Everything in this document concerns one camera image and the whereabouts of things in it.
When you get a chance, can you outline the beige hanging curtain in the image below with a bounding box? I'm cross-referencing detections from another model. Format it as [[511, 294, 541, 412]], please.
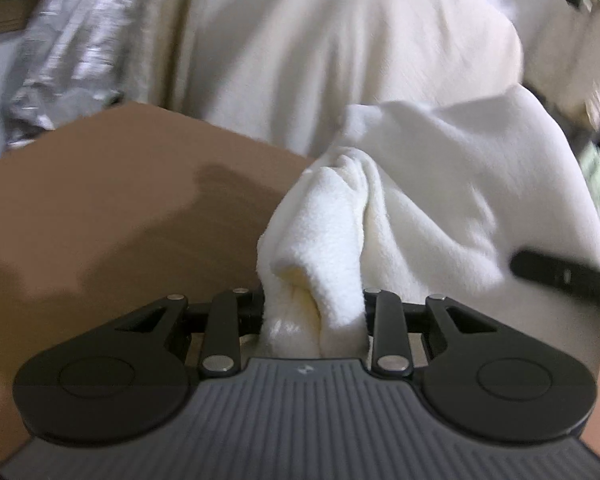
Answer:
[[120, 0, 198, 108]]

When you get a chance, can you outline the white fleece garment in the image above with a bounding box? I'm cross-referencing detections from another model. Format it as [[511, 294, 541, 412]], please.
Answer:
[[257, 86, 600, 370]]

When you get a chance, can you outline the silver foil sheet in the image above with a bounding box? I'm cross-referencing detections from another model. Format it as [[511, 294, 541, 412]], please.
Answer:
[[0, 0, 142, 151]]

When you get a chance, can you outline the cream fluffy jacket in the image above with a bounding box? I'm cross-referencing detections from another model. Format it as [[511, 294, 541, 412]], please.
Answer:
[[500, 0, 600, 130]]

